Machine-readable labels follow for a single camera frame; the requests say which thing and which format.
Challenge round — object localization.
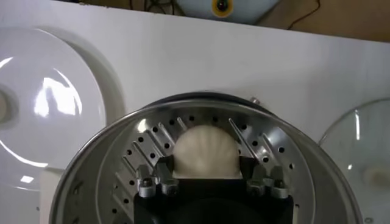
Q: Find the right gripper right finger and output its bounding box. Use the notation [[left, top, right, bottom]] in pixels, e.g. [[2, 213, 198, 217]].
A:
[[239, 155, 289, 199]]

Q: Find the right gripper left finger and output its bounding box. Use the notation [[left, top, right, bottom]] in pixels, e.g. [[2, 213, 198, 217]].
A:
[[135, 155, 180, 199]]

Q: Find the white steamed baozi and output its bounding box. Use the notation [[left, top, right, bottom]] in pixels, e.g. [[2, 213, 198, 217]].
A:
[[0, 89, 10, 124], [172, 124, 243, 180]]

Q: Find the round glass pot lid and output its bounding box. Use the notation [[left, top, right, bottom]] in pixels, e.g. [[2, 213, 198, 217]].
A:
[[318, 97, 390, 224]]

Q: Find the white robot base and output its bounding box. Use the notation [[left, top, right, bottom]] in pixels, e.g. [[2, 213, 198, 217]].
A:
[[175, 0, 283, 25]]

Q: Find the perforated steel steamer basket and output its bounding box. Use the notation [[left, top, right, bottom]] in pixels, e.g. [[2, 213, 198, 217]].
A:
[[48, 97, 363, 224]]

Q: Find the round white plate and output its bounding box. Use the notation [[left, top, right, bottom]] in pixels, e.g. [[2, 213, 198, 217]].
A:
[[0, 27, 107, 191]]

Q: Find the white electric cooker pot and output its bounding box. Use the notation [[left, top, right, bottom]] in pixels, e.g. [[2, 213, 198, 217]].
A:
[[39, 91, 277, 224]]

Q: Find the yellow emergency stop button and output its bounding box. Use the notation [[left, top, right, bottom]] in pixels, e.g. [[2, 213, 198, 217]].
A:
[[211, 0, 235, 18]]

